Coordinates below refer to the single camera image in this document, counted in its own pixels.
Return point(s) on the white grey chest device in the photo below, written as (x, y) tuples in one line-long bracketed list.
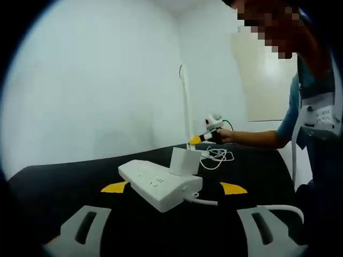
[(319, 112)]

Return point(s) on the white desk lamp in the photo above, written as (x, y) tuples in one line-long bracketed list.
[(187, 107)]

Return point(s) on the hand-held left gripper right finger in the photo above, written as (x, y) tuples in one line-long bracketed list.
[(278, 227)]

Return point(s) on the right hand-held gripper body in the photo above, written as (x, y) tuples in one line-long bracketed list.
[(213, 122)]

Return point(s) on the white desk lamp plug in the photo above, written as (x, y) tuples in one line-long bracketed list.
[(185, 162)]

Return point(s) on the white power strip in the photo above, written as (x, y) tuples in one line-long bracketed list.
[(144, 184)]

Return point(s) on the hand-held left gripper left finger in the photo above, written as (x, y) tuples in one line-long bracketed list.
[(72, 227)]

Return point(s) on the black table cloth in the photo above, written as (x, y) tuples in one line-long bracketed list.
[(67, 182)]

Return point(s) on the person's right hand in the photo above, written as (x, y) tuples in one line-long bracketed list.
[(226, 136)]

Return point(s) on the person's head and neck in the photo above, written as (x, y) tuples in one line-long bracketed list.
[(313, 42)]

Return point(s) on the beige wall board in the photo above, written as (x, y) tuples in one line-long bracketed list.
[(262, 93)]

